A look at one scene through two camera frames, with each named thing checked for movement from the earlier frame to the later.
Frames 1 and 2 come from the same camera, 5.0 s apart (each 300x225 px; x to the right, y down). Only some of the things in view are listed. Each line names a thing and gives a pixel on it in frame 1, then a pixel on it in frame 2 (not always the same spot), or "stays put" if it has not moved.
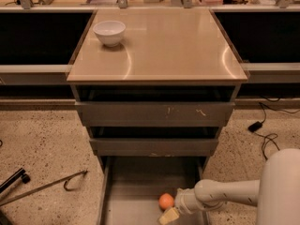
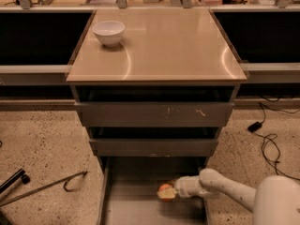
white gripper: x=181 y=201 to x=184 y=186
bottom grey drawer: x=129 y=188 stays put
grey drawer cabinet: x=155 y=88 stays put
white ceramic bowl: x=111 y=32 stays put
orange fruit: x=166 y=201 to x=163 y=187
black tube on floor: x=20 y=173 stays put
